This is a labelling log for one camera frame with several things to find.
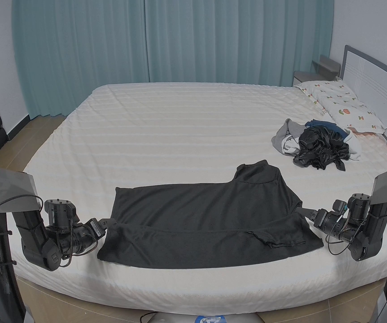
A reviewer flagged grey bedside table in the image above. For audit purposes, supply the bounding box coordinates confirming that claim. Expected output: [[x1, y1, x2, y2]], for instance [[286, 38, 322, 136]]
[[293, 55, 341, 87]]

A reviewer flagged bed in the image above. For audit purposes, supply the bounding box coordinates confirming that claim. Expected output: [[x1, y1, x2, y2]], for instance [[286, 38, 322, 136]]
[[13, 45, 387, 315]]

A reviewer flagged pile of clothes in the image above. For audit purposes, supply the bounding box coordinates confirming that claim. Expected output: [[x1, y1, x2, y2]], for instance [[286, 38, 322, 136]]
[[271, 118, 362, 171]]

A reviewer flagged white printed pillow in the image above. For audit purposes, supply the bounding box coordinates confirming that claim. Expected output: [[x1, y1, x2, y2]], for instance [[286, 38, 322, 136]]
[[294, 80, 387, 134]]

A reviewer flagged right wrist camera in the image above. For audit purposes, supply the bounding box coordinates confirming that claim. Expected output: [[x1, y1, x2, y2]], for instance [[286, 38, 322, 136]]
[[331, 199, 349, 216]]

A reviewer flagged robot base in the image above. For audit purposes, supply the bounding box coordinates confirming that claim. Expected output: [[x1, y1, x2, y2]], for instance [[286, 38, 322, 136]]
[[146, 310, 261, 323]]

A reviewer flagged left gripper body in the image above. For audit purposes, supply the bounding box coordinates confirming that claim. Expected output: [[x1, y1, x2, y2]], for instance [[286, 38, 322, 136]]
[[86, 217, 108, 241]]

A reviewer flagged black T-shirt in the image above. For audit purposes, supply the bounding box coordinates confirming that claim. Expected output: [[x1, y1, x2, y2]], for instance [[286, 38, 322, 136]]
[[97, 159, 324, 269]]

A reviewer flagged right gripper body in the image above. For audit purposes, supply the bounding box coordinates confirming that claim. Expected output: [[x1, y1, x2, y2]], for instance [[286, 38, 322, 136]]
[[311, 208, 339, 235]]

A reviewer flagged blue-green curtain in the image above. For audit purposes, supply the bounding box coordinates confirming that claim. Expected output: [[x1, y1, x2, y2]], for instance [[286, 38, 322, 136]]
[[12, 0, 152, 117], [144, 0, 335, 87]]

